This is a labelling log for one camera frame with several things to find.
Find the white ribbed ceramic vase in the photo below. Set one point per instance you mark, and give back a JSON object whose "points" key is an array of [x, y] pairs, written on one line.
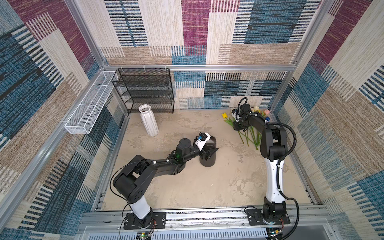
{"points": [[149, 120]]}

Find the aluminium front rail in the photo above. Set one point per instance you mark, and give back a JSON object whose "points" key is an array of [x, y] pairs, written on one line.
{"points": [[186, 224]]}

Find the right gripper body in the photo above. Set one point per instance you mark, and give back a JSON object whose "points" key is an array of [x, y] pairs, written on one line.
{"points": [[240, 125]]}

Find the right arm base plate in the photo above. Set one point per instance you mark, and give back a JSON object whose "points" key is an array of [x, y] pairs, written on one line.
{"points": [[257, 217]]}

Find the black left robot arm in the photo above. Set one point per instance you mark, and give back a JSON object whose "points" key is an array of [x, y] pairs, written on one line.
{"points": [[133, 179]]}

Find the black cylindrical vase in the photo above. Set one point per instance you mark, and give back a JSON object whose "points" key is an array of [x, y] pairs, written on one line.
{"points": [[211, 144]]}

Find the black wire shelf rack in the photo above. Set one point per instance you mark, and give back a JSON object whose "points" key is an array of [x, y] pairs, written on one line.
{"points": [[138, 87]]}

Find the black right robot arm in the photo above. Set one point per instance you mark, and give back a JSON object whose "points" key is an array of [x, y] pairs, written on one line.
{"points": [[274, 149]]}

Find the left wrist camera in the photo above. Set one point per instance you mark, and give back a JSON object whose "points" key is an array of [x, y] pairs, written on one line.
{"points": [[201, 140]]}

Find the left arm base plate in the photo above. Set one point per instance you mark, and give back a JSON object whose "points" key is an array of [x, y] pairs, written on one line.
{"points": [[156, 220]]}

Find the white wire mesh basket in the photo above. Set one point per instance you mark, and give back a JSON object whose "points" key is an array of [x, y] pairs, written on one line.
{"points": [[87, 112]]}

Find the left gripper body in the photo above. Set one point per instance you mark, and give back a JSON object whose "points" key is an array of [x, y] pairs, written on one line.
{"points": [[202, 155]]}

